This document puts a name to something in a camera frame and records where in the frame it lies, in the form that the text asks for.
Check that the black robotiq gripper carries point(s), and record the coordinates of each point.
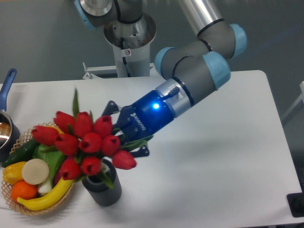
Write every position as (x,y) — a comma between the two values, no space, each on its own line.
(140,120)

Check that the red tulip bouquet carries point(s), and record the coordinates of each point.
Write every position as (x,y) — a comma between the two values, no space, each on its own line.
(85,142)

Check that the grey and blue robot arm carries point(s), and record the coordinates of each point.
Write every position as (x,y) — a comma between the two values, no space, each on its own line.
(191,72)

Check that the dark grey ribbed vase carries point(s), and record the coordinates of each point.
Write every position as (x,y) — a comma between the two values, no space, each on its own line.
(105,187)

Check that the yellow squash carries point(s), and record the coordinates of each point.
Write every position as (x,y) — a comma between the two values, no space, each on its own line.
(56,128)

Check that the green bok choy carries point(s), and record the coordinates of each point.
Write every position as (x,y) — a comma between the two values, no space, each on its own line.
(54,160)

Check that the purple vegetable in basket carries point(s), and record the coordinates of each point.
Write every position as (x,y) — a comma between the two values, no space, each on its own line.
(57,178)

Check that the yellow banana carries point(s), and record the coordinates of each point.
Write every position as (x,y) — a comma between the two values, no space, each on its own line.
(50,199)

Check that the beige round disc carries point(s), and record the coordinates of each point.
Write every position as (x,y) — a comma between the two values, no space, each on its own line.
(35,171)

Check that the green cucumber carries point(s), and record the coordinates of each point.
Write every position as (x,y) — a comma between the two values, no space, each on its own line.
(23,153)

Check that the orange fruit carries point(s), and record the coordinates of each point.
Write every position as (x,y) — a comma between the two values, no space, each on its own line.
(23,190)

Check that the yellow bell pepper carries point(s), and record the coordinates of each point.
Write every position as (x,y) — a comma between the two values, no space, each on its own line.
(13,173)

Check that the black device at table edge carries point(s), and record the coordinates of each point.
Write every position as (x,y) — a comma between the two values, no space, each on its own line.
(296,204)

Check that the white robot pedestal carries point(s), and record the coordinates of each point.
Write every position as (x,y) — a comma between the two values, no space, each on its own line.
(131,48)

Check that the blue handled saucepan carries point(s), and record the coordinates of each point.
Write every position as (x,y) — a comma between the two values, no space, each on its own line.
(9,133)

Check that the white frame at right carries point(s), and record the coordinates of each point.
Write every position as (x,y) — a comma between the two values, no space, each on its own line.
(294,108)

